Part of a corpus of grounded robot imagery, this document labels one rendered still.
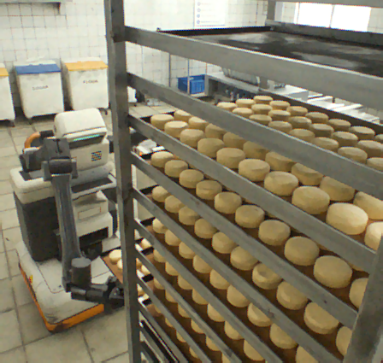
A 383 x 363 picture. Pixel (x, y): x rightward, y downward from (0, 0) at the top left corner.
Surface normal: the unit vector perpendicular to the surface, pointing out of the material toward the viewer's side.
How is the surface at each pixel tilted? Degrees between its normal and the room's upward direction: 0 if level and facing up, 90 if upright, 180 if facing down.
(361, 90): 90
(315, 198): 0
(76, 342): 0
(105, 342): 0
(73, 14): 90
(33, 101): 90
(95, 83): 92
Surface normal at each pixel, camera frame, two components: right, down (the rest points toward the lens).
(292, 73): -0.81, 0.24
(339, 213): 0.03, -0.90
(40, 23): 0.49, 0.40
